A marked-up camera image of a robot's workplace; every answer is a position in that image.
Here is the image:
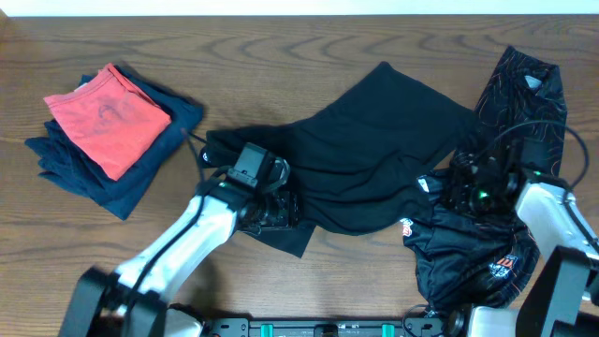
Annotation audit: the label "folded navy blue garment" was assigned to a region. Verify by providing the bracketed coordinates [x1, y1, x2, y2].
[24, 66, 204, 220]

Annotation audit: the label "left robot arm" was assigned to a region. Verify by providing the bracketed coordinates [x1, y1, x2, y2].
[59, 181, 300, 336]

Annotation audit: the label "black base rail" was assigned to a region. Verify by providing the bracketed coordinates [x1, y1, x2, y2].
[201, 317, 467, 337]

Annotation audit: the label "black sports shorts with logo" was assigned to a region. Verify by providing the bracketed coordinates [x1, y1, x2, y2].
[401, 169, 540, 315]

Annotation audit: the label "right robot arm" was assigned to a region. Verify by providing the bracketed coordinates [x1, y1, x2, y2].
[445, 156, 598, 336]

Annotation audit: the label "black orange patterned garment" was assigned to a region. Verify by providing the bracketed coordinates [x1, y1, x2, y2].
[451, 46, 568, 161]

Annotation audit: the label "folded red shirt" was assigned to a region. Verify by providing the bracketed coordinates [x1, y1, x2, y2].
[44, 63, 171, 181]

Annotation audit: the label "black t-shirt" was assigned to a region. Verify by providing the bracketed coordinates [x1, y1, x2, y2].
[202, 62, 475, 257]

